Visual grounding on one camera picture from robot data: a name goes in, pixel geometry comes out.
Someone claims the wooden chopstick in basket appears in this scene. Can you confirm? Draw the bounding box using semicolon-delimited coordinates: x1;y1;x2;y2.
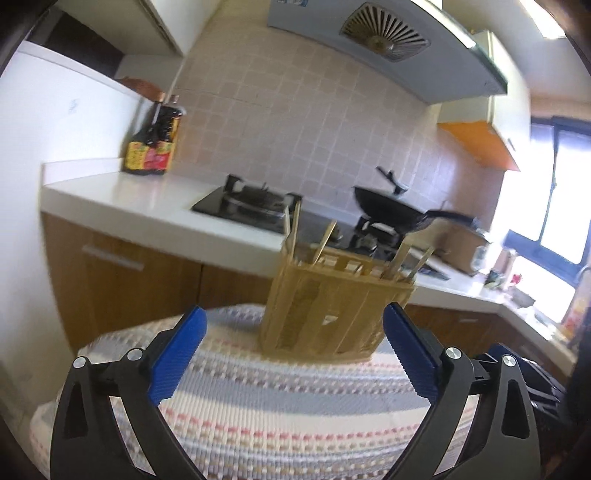
283;200;301;260

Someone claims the slim dark soy sauce bottle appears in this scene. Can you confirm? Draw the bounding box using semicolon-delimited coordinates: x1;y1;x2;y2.
122;96;164;175

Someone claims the tan plastic utensil basket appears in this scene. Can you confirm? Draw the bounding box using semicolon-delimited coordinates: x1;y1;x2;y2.
259;245;415;363

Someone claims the brown box on shelf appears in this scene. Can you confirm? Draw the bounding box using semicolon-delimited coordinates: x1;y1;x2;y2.
118;77;166;102

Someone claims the black wok with handle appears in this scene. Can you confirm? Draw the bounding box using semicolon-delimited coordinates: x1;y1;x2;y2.
353;166;480;235

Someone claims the grey range hood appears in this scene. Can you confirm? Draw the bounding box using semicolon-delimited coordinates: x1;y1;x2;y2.
267;0;508;105

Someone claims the black gas stove top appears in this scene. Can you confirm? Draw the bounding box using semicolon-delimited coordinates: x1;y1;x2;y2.
190;174;452;281

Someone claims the beige rice cooker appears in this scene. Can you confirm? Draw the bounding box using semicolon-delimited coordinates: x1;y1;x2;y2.
443;226;491;276

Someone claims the orange-bottomed wall cabinet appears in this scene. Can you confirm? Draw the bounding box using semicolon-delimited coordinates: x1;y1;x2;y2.
438;30;531;171

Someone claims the wooden spatula in basket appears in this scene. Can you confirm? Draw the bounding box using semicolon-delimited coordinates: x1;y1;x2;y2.
382;242;411;280

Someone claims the striped woven table mat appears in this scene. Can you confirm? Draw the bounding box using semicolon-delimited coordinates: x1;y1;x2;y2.
27;303;482;480

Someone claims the large dark sauce bottle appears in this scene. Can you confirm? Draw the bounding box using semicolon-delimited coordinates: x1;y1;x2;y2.
144;94;186;175

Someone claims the wooden base cabinet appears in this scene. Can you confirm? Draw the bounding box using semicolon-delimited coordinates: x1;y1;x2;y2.
41;214;570;382

